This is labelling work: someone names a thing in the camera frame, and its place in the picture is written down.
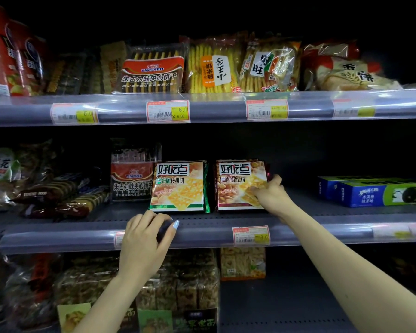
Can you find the person's right hand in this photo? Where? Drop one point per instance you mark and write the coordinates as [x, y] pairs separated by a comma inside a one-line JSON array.
[[274, 199]]

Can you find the person's left hand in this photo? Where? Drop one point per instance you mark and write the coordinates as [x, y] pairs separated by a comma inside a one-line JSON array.
[[142, 249]]

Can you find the person's right thumb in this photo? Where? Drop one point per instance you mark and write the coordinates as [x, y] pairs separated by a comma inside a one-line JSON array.
[[258, 195]]

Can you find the person's left thumb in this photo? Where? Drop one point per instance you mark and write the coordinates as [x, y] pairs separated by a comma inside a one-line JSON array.
[[170, 235]]

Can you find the red almond cracker packet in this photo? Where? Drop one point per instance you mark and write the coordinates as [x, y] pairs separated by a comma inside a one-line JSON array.
[[234, 185]]

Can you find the person's right forearm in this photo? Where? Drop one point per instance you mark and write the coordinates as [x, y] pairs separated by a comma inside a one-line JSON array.
[[346, 270]]

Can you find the person's left forearm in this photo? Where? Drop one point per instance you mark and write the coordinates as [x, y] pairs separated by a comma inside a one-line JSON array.
[[111, 305]]

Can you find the clear nut brittle packet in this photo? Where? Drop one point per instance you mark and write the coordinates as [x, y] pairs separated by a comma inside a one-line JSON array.
[[85, 279], [187, 280]]

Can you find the green walnut cracker packet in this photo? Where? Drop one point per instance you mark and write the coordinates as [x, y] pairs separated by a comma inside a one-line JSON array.
[[178, 187]]

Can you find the orange label sandwich biscuit packet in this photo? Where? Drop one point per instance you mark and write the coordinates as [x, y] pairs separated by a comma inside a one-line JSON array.
[[149, 74], [131, 180]]

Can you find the orange trim nut bar packet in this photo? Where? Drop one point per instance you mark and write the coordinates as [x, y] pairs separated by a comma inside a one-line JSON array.
[[243, 262]]

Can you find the brown striped biscuit packet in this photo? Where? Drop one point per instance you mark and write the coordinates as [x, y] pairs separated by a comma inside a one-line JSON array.
[[48, 192], [69, 206]]

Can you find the blue green cookie box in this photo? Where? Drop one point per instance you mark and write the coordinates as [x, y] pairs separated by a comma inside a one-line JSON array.
[[381, 194]]

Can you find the yellow green label snack packet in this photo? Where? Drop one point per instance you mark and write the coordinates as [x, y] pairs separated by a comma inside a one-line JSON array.
[[72, 319]]

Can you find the green label cracker packet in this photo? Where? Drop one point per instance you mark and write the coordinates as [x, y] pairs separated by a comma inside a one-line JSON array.
[[270, 67]]

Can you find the yellow stick cracker packet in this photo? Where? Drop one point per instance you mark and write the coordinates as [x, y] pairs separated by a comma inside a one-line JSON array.
[[211, 67]]

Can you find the red white rice cake bag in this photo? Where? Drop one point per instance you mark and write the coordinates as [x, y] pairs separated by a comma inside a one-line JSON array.
[[346, 74]]

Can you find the dark crinkled snack bag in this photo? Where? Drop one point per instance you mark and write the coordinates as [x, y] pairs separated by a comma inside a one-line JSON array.
[[29, 291]]

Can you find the clear brown snack bag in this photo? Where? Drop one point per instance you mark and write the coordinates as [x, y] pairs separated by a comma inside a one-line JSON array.
[[34, 162]]

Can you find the tan biscuit packet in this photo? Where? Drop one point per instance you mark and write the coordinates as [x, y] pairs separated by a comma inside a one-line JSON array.
[[112, 65]]

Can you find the green label twisted snack bag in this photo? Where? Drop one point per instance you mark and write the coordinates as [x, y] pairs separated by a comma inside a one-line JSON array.
[[0, 176]]

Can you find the dark biscuit packet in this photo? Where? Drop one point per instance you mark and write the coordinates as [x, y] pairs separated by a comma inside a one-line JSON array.
[[72, 74]]

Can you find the grey shelf rail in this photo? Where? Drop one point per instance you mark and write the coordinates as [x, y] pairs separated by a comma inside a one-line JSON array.
[[201, 235], [215, 109]]

